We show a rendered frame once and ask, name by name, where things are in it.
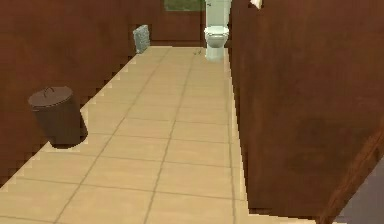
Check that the grey speckled flat slab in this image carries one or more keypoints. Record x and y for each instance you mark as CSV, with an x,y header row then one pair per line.
x,y
142,38

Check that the green window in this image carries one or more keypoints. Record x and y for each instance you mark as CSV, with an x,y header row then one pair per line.
x,y
184,4

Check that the brown lidded trash bin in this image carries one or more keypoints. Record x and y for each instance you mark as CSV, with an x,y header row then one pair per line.
x,y
56,116

